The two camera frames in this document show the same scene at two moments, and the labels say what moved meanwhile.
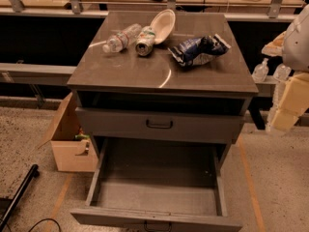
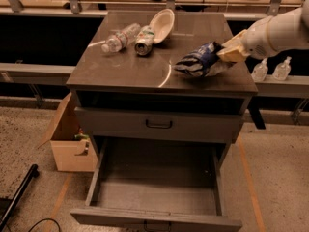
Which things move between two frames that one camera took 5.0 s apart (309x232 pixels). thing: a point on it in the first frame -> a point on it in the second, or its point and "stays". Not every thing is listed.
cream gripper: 297,45 -> 257,42
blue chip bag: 197,51 -> 203,61
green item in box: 86,136 stays
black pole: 32,174 stays
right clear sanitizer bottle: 282,72 stays
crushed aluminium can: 145,41 stays
